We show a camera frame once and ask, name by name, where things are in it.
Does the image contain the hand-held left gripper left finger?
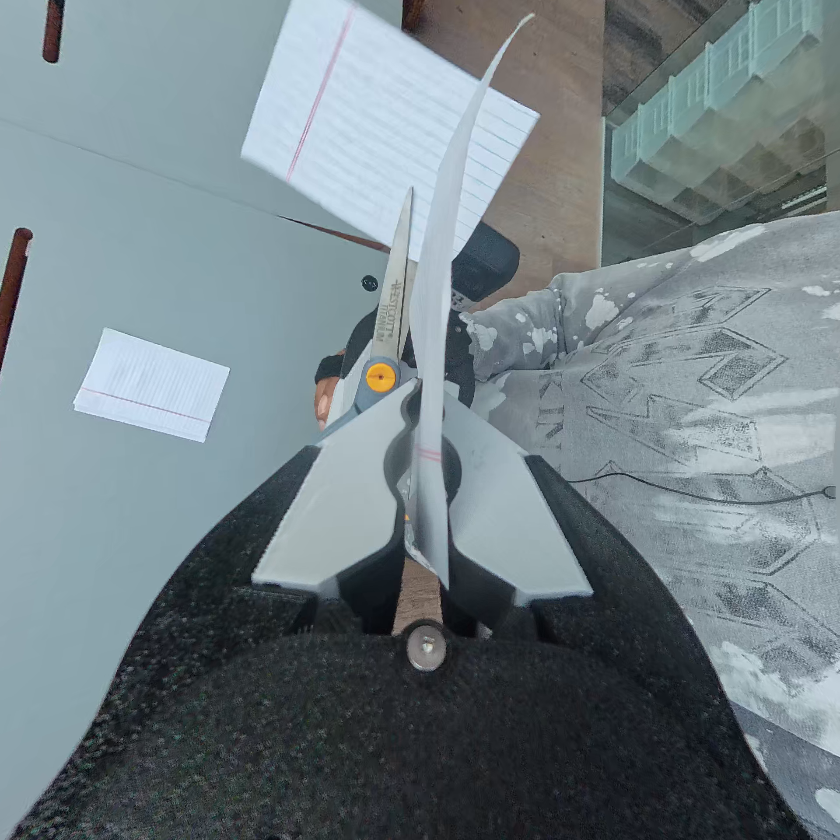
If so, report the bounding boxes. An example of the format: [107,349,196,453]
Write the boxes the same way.
[251,379,422,624]

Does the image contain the person's grey hooded sweatshirt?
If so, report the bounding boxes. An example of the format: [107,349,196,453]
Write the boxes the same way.
[472,210,840,756]

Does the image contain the person's right hand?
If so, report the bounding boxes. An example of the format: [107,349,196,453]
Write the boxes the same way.
[314,379,344,433]

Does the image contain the thin black cable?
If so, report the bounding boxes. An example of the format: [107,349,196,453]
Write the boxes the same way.
[567,459,837,506]

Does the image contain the grey orange scissors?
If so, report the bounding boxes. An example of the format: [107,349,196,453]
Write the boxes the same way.
[326,185,424,434]

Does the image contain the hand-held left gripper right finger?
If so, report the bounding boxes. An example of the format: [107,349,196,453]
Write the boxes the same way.
[441,390,595,624]

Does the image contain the glass railing panel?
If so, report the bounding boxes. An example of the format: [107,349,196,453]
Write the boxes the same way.
[600,0,840,266]

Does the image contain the stack of lined paper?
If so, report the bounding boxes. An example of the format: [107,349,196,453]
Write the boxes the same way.
[72,328,231,444]

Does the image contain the lined paper sheet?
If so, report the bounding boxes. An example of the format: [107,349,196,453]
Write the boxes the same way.
[407,13,536,589]

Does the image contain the cut lined paper piece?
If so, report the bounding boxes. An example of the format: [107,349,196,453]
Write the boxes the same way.
[241,0,540,244]

